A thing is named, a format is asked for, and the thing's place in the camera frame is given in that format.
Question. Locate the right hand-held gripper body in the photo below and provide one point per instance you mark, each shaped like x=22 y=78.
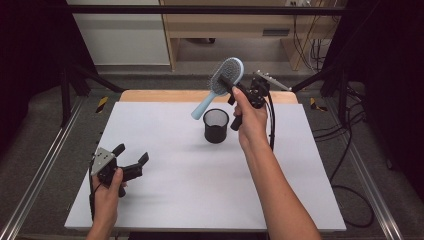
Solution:
x=260 y=95

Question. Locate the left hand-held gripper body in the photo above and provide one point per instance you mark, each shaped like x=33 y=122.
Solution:
x=103 y=163

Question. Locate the light blue hairbrush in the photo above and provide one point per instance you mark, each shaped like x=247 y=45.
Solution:
x=233 y=66

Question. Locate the black mesh pen holder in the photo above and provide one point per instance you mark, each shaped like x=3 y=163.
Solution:
x=216 y=135

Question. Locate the person's right hand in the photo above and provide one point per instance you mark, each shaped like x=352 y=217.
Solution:
x=253 y=126

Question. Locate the person's left hand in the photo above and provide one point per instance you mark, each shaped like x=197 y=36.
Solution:
x=105 y=203

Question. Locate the yellow black floor tape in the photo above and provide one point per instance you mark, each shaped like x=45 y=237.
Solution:
x=102 y=104
x=315 y=105

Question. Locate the office chair base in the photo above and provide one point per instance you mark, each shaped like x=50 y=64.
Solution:
x=200 y=40

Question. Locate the wooden desk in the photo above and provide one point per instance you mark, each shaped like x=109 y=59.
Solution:
x=233 y=26

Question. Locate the wooden table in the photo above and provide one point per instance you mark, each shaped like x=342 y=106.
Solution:
x=150 y=96

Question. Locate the black metal stand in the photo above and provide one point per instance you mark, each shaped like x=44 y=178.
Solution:
x=66 y=93
x=341 y=96

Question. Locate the white power strip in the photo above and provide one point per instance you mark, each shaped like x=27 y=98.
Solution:
x=298 y=2

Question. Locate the white cabinet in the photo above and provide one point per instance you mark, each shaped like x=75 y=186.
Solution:
x=126 y=40

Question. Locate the black curtain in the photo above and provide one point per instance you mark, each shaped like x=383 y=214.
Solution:
x=383 y=66
x=30 y=50

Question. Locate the aluminium floor rail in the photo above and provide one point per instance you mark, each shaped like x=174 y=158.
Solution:
x=36 y=183
x=373 y=190

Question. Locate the black frame bar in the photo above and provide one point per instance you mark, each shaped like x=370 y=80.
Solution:
x=166 y=10

